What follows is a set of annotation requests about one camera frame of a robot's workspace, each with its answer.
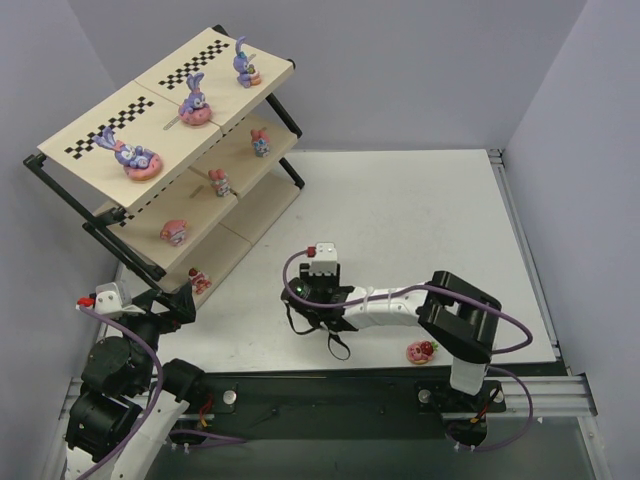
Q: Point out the pink bear strawberry donut toy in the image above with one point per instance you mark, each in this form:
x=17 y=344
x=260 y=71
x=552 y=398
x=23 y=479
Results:
x=421 y=352

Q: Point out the purple bunny holding cupcake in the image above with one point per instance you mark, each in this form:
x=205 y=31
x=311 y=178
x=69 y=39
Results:
x=247 y=75

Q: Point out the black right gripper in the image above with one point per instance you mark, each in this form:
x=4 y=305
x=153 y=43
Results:
x=310 y=305

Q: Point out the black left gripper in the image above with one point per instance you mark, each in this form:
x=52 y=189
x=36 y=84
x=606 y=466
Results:
x=163 y=307

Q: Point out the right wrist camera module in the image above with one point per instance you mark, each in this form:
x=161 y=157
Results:
x=323 y=259

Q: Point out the pink figure flower wreath toy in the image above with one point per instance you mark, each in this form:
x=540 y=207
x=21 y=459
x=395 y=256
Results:
x=219 y=180

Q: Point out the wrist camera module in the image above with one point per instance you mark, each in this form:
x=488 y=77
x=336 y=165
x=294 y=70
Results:
x=110 y=299
x=323 y=259

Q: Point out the strawberry cake slice toy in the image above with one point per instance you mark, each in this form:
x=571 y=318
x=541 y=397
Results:
x=199 y=280

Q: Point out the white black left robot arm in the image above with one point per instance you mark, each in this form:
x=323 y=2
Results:
x=128 y=400

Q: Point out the aluminium table frame rail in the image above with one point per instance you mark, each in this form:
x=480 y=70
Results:
x=552 y=396

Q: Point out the beige three-tier shelf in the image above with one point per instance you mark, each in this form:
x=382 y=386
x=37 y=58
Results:
x=126 y=217

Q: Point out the pink figure blue sunglasses toy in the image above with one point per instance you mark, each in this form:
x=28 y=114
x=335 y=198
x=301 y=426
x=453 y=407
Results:
x=260 y=142

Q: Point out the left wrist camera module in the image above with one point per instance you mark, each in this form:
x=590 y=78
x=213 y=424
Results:
x=110 y=299

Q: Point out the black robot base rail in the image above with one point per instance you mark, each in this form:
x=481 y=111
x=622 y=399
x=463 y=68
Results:
x=352 y=404

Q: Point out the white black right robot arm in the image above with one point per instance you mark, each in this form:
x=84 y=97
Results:
x=459 y=317

